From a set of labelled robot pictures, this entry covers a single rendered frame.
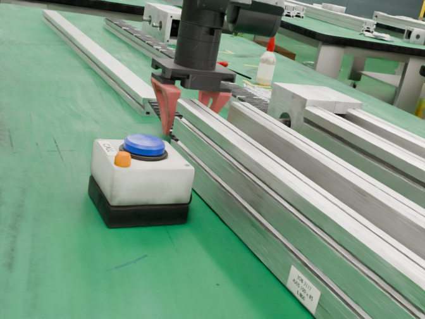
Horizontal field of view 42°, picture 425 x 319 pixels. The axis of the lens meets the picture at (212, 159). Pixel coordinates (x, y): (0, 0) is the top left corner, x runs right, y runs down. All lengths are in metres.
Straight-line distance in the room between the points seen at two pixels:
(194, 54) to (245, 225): 0.28
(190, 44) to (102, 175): 0.26
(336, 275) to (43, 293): 0.21
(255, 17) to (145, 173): 0.31
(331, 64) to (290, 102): 2.54
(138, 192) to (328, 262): 0.19
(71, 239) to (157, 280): 0.09
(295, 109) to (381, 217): 0.33
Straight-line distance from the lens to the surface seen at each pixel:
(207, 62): 0.72
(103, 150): 0.53
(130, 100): 0.92
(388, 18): 6.10
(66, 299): 0.42
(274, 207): 0.48
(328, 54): 3.30
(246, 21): 0.73
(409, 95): 3.72
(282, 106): 0.81
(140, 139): 0.53
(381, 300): 0.39
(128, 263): 0.46
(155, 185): 0.51
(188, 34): 0.72
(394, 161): 0.63
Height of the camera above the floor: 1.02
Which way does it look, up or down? 19 degrees down
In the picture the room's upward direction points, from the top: 11 degrees clockwise
